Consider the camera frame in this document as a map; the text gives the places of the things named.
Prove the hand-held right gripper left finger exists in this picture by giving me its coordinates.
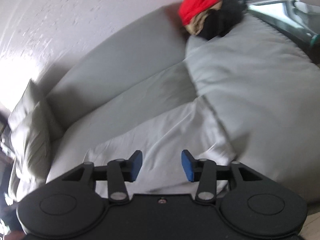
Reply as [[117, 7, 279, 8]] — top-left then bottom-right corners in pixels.
[[61, 150, 143, 203]]

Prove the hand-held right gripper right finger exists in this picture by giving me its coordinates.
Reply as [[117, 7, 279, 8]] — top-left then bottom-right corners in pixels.
[[181, 149, 263, 203]]

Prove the white t-shirt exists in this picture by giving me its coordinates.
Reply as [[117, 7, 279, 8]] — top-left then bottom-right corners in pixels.
[[46, 97, 237, 199]]

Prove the grey sofa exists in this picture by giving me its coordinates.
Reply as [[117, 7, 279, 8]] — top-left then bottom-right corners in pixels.
[[7, 4, 320, 205]]

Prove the grey sofa seat cushion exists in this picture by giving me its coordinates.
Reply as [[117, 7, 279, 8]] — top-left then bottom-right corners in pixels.
[[185, 12, 320, 205]]

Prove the large beige pillow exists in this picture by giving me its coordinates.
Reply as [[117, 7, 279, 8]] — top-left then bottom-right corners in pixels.
[[9, 100, 63, 181]]

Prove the tan folded garment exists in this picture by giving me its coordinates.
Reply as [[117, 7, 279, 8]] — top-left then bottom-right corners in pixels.
[[184, 0, 232, 36]]

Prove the red folded garment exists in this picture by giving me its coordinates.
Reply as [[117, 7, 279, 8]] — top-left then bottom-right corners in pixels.
[[178, 0, 223, 27]]

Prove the glass side table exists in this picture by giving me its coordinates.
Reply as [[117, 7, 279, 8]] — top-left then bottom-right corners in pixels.
[[246, 0, 320, 57]]

